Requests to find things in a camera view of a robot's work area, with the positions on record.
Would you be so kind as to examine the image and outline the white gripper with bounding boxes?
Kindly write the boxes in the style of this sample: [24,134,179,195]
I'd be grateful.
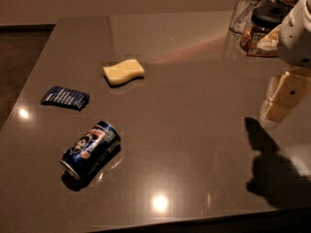
[257,0,311,129]

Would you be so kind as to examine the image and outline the blue pepsi can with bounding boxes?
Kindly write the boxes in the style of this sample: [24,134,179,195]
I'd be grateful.
[60,121,121,181]

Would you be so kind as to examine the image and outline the black-lidded glass jar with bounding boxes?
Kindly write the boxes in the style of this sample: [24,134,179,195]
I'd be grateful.
[240,3,288,57]

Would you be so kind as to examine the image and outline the clear glass cup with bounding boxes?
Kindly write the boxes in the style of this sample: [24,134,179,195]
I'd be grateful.
[229,0,265,34]

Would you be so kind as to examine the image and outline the yellow sponge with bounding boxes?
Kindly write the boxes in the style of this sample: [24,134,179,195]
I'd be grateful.
[103,59,145,86]

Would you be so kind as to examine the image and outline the blue snack wrapper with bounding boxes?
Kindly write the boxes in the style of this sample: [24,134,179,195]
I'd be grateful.
[41,85,89,111]

